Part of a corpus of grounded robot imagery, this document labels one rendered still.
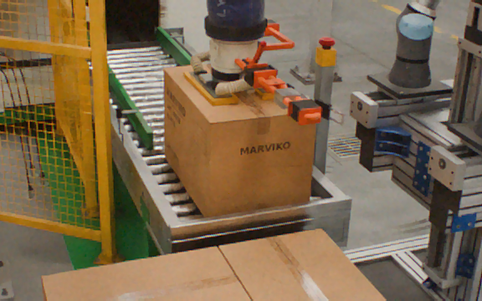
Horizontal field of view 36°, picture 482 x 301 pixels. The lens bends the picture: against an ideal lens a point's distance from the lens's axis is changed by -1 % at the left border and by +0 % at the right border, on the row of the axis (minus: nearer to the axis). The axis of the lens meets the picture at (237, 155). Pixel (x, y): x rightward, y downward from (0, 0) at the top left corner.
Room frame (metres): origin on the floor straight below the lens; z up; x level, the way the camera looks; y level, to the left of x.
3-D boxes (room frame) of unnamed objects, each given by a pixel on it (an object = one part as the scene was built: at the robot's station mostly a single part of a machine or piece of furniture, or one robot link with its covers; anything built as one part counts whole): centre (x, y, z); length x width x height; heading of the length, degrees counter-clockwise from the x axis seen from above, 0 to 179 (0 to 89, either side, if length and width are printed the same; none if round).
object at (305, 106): (2.14, -0.20, 1.08); 0.08 x 0.07 x 0.05; 22
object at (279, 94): (2.27, -0.15, 1.07); 0.07 x 0.07 x 0.04; 22
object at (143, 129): (3.68, 0.70, 0.60); 1.60 x 0.10 x 0.09; 21
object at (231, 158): (2.69, 0.02, 0.75); 0.60 x 0.40 x 0.40; 21
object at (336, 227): (2.35, -0.10, 0.48); 0.70 x 0.03 x 0.15; 111
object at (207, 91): (2.66, 0.11, 0.97); 0.34 x 0.10 x 0.05; 22
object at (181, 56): (3.87, 0.20, 0.60); 1.60 x 0.10 x 0.09; 21
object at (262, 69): (2.47, -0.07, 1.08); 0.10 x 0.08 x 0.06; 112
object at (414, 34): (2.58, -0.61, 1.20); 0.13 x 0.12 x 0.14; 172
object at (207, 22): (2.70, 0.02, 1.19); 0.23 x 0.23 x 0.04
